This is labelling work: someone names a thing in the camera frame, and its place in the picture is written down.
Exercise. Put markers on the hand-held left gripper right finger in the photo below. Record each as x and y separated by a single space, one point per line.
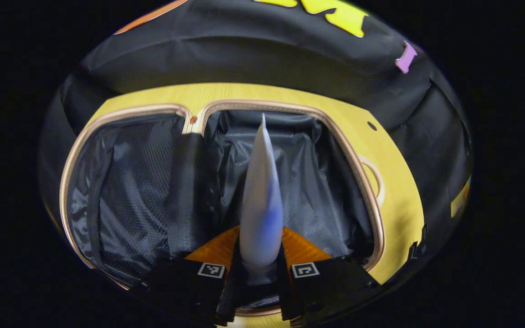
331 287

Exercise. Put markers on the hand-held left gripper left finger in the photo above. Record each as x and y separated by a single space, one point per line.
180 282

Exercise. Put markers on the beige suitcase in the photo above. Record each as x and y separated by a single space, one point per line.
144 182

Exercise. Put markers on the translucent white squeeze tube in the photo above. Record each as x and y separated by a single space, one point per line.
261 200

